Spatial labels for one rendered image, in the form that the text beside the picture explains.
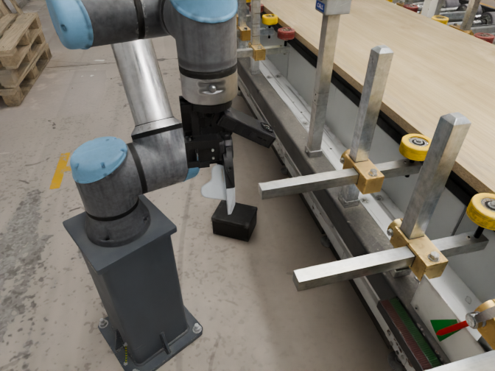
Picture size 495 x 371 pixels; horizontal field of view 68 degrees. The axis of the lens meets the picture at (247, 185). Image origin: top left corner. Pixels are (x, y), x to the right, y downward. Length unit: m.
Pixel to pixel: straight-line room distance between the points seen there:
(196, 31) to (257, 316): 1.31
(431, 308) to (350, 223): 0.31
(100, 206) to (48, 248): 1.09
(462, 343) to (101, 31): 0.80
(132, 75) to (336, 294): 1.23
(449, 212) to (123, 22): 0.87
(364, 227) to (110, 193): 0.68
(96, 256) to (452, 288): 0.94
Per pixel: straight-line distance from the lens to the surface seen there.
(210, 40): 0.54
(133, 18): 0.63
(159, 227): 1.16
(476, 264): 1.07
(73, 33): 0.62
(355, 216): 1.06
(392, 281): 0.93
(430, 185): 0.77
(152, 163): 1.03
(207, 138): 0.63
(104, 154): 1.02
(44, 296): 1.92
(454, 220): 1.08
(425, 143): 1.03
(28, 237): 2.24
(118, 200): 1.05
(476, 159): 1.04
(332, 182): 0.94
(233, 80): 0.58
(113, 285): 1.18
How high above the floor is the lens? 1.40
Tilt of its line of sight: 39 degrees down
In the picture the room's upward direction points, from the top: straight up
